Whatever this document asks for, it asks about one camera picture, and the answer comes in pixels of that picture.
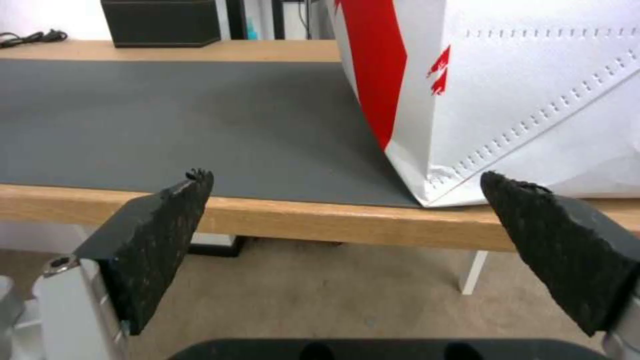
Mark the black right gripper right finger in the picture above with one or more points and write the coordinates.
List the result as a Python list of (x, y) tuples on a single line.
[(560, 240)]

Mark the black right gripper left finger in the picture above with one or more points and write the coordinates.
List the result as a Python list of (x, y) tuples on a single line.
[(150, 240)]

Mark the white red takeout paper bag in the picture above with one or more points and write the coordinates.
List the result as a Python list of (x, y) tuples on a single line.
[(500, 93)]

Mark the white black table base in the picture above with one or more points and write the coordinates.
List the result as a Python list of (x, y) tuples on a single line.
[(217, 245)]

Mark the white table leg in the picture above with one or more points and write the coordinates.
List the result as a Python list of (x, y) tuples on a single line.
[(472, 272)]

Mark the grey desk mat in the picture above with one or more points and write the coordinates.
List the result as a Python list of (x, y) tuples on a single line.
[(175, 131)]

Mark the black leather box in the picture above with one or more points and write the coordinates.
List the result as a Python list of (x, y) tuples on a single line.
[(162, 22)]

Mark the teal bottle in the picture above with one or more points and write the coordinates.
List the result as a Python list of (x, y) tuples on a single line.
[(251, 28)]

